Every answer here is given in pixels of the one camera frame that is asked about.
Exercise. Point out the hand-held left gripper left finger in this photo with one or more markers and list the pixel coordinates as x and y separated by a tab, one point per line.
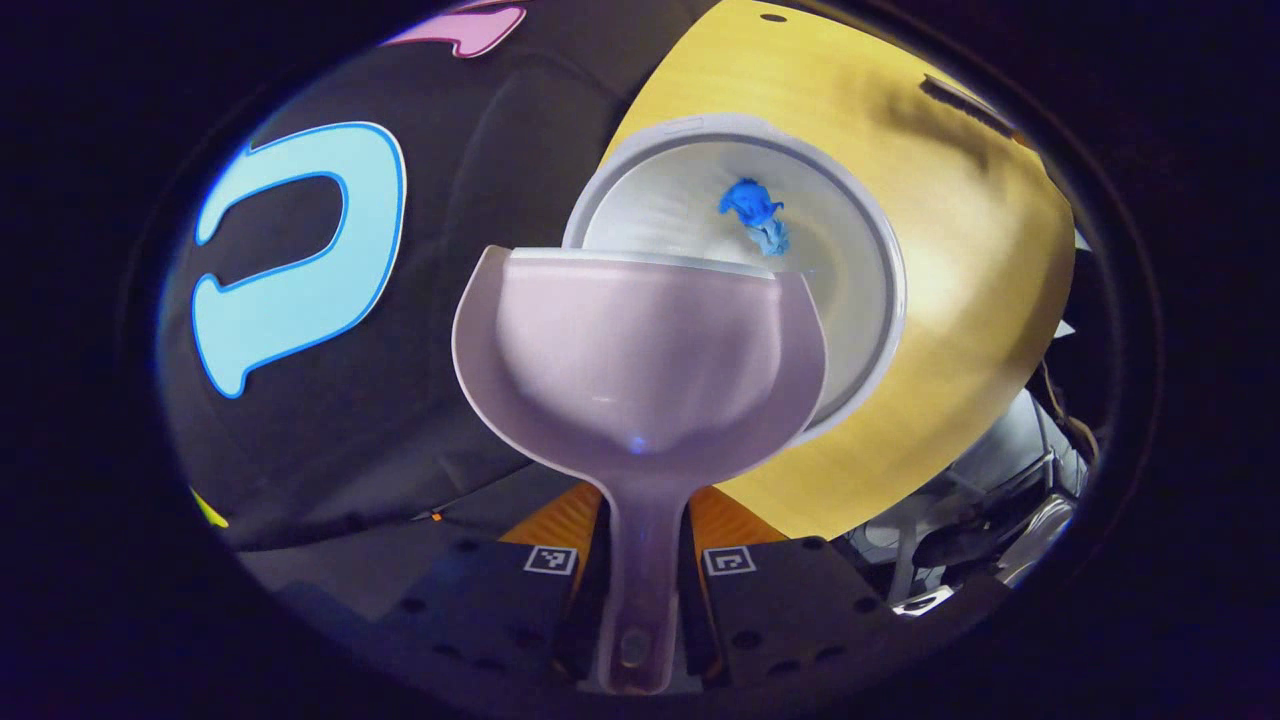
480	610

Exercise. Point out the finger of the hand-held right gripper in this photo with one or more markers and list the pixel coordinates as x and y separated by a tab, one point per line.
965	105

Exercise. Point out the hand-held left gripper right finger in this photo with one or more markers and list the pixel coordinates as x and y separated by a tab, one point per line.
800	610

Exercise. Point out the white ribbed garbage bin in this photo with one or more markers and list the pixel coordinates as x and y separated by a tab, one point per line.
860	300

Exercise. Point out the blue paper trash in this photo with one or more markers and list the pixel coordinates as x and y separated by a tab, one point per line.
750	205

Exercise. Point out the lilac plastic dustpan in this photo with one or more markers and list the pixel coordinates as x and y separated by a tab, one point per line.
640	350

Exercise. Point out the yellow wooden desktop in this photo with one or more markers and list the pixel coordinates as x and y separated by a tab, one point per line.
950	300

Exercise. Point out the shiny metal frame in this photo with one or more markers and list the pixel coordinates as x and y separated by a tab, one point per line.
1040	530

